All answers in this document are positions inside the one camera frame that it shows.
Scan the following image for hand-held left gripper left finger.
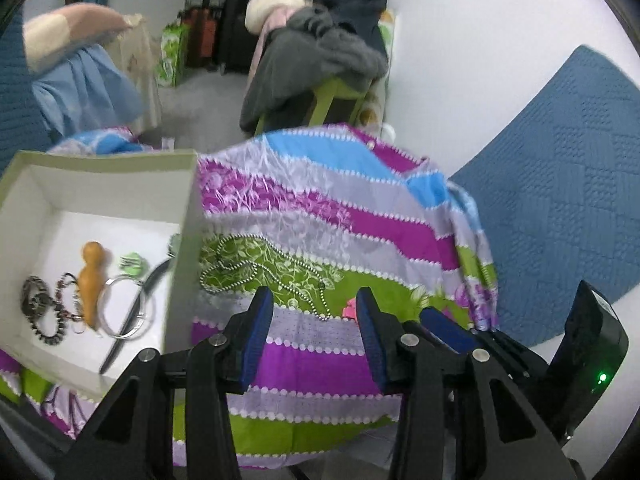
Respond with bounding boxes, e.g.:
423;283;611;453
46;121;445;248
65;287;275;480

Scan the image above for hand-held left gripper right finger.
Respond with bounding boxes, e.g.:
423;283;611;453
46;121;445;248
356;287;581;480

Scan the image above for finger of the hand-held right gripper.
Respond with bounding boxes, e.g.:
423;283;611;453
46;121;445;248
419;307;550;386

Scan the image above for silver ball chain necklace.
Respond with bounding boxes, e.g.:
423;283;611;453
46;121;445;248
199;234;334;322

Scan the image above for green hair clip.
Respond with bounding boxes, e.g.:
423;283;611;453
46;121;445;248
119;252;149;277

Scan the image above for silver bangle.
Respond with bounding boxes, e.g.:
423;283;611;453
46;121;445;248
97;274;149;339

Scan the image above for orange wooden peg figure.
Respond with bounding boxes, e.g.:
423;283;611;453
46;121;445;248
77;241;109;331

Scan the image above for red beaded black cord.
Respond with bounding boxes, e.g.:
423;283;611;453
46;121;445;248
56;271;86;333

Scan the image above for grey-green cardboard box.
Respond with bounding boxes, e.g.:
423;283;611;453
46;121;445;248
0;150;207;401

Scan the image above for black bead bracelet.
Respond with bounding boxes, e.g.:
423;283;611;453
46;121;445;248
21;275;67;346

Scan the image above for colourful printed blanket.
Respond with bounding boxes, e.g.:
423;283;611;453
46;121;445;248
0;125;501;471

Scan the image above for blue quilted cover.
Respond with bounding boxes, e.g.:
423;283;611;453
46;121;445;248
0;12;53;163
449;45;640;347

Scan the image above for green chair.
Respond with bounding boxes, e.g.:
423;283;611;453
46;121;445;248
254;77;372;137

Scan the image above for floral folded mat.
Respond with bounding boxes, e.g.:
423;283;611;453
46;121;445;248
360;10;397;137

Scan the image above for grey fleece garment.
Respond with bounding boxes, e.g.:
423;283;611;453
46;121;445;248
240;7;389;134

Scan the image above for cream tote bag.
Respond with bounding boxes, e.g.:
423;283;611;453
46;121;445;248
105;14;164;132

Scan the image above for green shopping bag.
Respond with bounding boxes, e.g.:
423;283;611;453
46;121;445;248
156;22;192;88

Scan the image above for light blue cloth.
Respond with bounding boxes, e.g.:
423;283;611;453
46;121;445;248
32;42;147;139

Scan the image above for pink garment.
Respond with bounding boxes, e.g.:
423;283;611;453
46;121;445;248
249;7;297;83

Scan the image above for orange suitcase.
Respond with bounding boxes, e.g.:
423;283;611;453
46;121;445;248
181;7;222;69

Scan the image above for black suitcase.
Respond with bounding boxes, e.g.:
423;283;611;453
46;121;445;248
217;0;262;75

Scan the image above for cream fluffy garment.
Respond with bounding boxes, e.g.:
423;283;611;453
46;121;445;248
245;0;312;32

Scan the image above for pink beige pillow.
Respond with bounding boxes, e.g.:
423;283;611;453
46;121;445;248
22;2;137;74

